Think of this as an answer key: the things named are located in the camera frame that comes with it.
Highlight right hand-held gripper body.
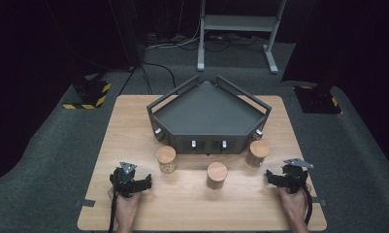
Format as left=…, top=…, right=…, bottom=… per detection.
left=280, top=157, right=314, bottom=194

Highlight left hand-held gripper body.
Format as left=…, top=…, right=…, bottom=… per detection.
left=115, top=161, right=145, bottom=198

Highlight glass jar with wooden lid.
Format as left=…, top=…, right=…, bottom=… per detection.
left=155, top=145, right=178, bottom=175
left=245, top=140, right=271, bottom=169
left=206, top=161, right=229, bottom=190

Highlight dark grey corner rack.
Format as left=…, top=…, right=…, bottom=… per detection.
left=146, top=75, right=273, bottom=155

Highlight person's left hand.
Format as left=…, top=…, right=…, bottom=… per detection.
left=107, top=186, right=142, bottom=225

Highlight person's right hand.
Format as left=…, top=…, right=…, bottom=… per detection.
left=276, top=183, right=312, bottom=222

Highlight black base with striped tape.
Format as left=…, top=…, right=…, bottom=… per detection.
left=293, top=84, right=342, bottom=116
left=62, top=72, right=113, bottom=111

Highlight dark curtain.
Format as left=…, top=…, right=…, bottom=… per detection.
left=0, top=0, right=142, bottom=185
left=280, top=0, right=389, bottom=178

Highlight grey metal stand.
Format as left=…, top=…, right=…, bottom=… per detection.
left=196, top=0, right=287, bottom=75

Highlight right hand-held gripper black cable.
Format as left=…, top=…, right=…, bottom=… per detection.
left=303, top=186, right=314, bottom=226

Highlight hand-held gripper black cable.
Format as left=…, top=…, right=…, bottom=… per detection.
left=303, top=186, right=314, bottom=226
left=108, top=190, right=119, bottom=233

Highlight left hand-held gripper black cable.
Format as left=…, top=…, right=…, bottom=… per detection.
left=108, top=190, right=119, bottom=233

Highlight black floor cable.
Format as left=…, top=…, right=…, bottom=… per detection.
left=118, top=62, right=178, bottom=96

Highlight white floor cables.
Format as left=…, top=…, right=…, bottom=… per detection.
left=146, top=18, right=204, bottom=50

